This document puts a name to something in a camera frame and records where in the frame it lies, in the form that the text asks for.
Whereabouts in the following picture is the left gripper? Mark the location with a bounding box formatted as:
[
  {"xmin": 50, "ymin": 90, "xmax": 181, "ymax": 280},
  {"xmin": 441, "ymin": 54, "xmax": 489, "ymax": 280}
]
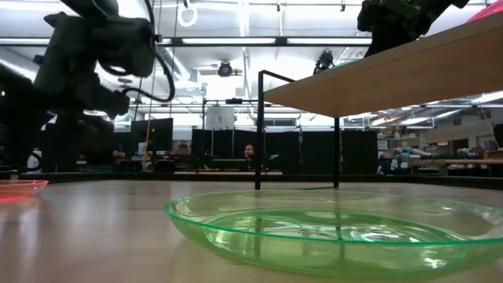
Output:
[{"xmin": 33, "ymin": 50, "xmax": 131, "ymax": 174}]

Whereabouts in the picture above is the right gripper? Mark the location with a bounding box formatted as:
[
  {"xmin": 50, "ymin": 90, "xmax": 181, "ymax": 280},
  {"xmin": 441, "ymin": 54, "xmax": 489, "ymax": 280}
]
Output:
[{"xmin": 356, "ymin": 0, "xmax": 471, "ymax": 59}]

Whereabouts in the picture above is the blue translucent plastic plate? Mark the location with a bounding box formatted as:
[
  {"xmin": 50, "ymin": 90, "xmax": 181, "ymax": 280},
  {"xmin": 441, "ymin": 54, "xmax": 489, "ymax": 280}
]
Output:
[{"xmin": 316, "ymin": 58, "xmax": 357, "ymax": 75}]

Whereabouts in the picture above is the wooden tray board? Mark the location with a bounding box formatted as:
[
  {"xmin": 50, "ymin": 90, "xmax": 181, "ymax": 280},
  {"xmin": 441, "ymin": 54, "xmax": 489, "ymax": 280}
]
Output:
[{"xmin": 253, "ymin": 11, "xmax": 503, "ymax": 192}]

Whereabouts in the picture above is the black ceiling-mounted device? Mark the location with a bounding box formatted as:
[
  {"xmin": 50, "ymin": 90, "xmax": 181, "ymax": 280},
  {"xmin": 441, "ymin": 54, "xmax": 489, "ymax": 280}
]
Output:
[{"xmin": 313, "ymin": 50, "xmax": 335, "ymax": 75}]

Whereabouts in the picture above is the black overhead gantry bar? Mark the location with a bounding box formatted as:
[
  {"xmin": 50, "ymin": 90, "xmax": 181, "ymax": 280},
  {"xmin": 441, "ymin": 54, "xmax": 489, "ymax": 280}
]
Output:
[{"xmin": 155, "ymin": 36, "xmax": 374, "ymax": 47}]

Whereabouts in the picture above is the black partition curtain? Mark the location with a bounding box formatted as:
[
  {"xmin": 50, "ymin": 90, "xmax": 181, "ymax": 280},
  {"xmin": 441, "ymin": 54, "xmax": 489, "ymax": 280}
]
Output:
[{"xmin": 191, "ymin": 127, "xmax": 379, "ymax": 176}]

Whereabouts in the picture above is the long wooden workbench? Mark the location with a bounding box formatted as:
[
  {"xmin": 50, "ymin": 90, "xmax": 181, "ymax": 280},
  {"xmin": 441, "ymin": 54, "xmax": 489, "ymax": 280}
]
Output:
[{"xmin": 408, "ymin": 158, "xmax": 503, "ymax": 168}]

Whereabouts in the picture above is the person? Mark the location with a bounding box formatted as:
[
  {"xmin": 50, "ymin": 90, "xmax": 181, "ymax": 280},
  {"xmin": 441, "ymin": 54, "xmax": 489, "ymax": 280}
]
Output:
[{"xmin": 241, "ymin": 143, "xmax": 256, "ymax": 170}]

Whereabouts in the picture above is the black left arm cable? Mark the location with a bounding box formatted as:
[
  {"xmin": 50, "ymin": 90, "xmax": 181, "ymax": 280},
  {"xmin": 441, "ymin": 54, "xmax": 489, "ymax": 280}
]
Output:
[{"xmin": 121, "ymin": 0, "xmax": 177, "ymax": 104}]

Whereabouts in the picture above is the white hanging ring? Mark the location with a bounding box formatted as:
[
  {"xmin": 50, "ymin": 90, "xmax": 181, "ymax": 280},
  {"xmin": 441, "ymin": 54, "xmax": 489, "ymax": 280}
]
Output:
[{"xmin": 176, "ymin": 3, "xmax": 199, "ymax": 28}]

